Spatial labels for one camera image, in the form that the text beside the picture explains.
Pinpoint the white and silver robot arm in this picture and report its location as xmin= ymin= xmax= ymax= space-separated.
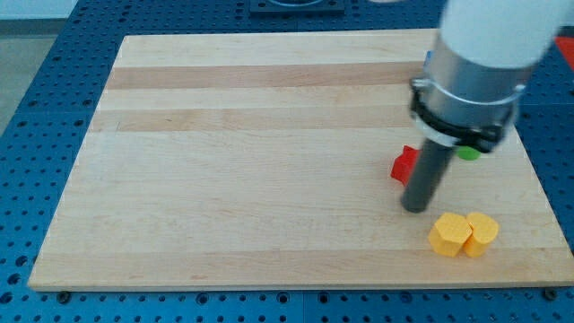
xmin=411 ymin=0 xmax=573 ymax=154

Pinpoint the yellow heart block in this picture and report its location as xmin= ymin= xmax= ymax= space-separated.
xmin=463 ymin=212 xmax=500 ymax=258

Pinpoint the light wooden board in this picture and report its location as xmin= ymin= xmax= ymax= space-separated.
xmin=28 ymin=30 xmax=573 ymax=292

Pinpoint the red star block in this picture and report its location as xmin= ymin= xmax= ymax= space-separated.
xmin=390 ymin=145 xmax=421 ymax=186

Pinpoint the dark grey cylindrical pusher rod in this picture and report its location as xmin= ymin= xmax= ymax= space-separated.
xmin=400 ymin=139 xmax=455 ymax=213

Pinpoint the yellow hexagon block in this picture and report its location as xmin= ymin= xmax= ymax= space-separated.
xmin=428 ymin=213 xmax=473 ymax=258

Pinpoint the green round block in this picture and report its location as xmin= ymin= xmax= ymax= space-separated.
xmin=457 ymin=146 xmax=482 ymax=162

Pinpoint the red object at right edge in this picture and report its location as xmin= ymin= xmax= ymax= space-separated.
xmin=555 ymin=36 xmax=574 ymax=70

